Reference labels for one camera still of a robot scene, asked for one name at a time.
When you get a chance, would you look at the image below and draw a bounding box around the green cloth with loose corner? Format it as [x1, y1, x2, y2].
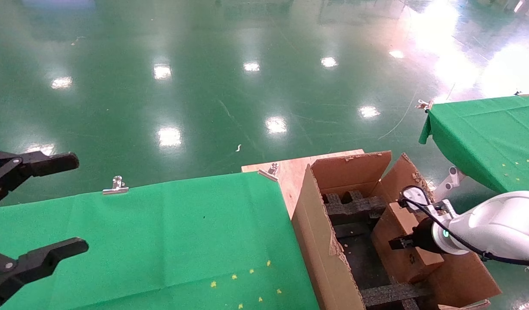
[418, 94, 529, 194]

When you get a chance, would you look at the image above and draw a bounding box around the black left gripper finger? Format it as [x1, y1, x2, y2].
[0, 238, 89, 309]
[0, 151, 80, 208]

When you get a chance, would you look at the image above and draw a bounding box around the black foam insert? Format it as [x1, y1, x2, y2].
[323, 191, 388, 227]
[359, 282, 433, 310]

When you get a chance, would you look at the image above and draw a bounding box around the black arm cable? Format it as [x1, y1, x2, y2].
[398, 185, 529, 264]

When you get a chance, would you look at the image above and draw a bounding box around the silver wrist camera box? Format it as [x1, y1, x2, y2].
[400, 186, 427, 205]

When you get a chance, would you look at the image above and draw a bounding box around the silver camera mount bracket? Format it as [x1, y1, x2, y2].
[420, 199, 457, 220]

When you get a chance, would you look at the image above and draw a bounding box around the small brown cardboard box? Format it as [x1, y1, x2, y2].
[371, 201, 445, 284]

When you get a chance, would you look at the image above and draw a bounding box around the large open cardboard carton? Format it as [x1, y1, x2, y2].
[290, 151, 502, 310]

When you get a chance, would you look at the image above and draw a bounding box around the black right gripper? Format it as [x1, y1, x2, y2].
[389, 217, 440, 254]

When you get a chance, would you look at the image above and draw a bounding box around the large green table cloth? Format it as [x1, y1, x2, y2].
[0, 171, 319, 310]

